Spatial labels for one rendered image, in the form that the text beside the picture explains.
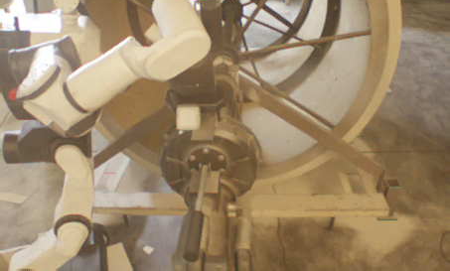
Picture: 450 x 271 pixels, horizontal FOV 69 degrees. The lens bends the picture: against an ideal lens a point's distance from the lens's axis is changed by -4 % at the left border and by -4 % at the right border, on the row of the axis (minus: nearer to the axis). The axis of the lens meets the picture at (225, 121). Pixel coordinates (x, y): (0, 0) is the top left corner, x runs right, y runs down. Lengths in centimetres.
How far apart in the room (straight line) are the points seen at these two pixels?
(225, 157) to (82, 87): 46
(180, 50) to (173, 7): 8
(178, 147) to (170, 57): 43
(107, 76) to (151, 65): 8
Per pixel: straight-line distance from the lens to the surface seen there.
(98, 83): 58
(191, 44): 52
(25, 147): 125
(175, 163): 95
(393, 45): 180
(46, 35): 104
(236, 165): 93
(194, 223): 72
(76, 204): 141
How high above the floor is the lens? 152
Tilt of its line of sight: 31 degrees down
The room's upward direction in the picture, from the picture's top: 2 degrees counter-clockwise
